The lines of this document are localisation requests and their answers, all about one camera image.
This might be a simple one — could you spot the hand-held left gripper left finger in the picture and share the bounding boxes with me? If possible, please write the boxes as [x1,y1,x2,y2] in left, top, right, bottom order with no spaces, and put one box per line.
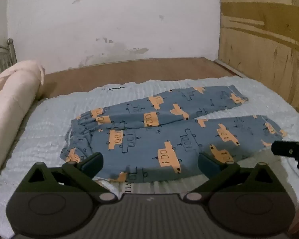
[17,152,119,203]

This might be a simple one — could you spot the light blue textured blanket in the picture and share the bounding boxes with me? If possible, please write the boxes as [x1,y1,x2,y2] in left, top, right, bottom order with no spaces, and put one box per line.
[0,77,299,239]

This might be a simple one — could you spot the cardboard wall panel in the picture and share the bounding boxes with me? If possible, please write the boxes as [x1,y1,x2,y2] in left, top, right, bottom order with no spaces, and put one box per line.
[217,0,299,119]

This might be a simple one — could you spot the blue pants with orange print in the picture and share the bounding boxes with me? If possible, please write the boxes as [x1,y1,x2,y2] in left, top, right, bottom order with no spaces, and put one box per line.
[60,85,288,183]

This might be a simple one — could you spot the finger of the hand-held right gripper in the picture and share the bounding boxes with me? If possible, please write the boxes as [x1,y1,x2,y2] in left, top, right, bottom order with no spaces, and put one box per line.
[271,140,299,159]

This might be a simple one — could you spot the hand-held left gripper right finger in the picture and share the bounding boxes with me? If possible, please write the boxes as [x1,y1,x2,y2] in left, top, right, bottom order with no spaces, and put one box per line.
[183,152,285,203]

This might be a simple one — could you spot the brown wooden bed board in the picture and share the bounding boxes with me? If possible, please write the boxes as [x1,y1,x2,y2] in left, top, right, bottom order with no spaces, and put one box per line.
[37,57,245,99]

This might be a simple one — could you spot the metal bed headboard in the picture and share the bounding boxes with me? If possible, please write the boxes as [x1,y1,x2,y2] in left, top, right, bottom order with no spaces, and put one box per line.
[0,38,18,80]

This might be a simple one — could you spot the rolled pink quilt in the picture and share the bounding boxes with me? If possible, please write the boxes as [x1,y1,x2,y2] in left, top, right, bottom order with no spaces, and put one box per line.
[0,60,46,187]

